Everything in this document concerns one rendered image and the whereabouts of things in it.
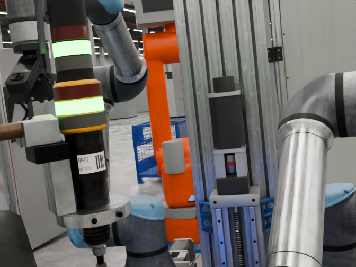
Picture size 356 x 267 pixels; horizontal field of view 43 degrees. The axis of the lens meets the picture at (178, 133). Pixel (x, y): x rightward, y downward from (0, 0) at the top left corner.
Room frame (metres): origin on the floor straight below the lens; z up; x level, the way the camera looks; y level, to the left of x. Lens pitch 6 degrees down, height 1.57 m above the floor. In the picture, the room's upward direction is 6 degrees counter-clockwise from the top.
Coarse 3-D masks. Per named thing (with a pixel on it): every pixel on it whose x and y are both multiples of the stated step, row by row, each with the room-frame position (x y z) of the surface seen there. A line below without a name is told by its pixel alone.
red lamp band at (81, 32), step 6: (54, 30) 0.41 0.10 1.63; (60, 30) 0.41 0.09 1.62; (66, 30) 0.40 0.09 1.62; (72, 30) 0.41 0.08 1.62; (78, 30) 0.41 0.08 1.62; (84, 30) 0.41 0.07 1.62; (54, 36) 0.41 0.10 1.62; (60, 36) 0.41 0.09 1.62; (66, 36) 0.40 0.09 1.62; (72, 36) 0.41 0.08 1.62; (78, 36) 0.41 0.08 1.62; (84, 36) 0.41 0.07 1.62
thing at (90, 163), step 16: (80, 144) 0.40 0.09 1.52; (96, 144) 0.41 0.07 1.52; (80, 160) 0.40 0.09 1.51; (96, 160) 0.41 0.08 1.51; (80, 176) 0.40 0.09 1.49; (96, 176) 0.41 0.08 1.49; (80, 192) 0.41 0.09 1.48; (96, 192) 0.41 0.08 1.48; (80, 208) 0.41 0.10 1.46; (96, 240) 0.41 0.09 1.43
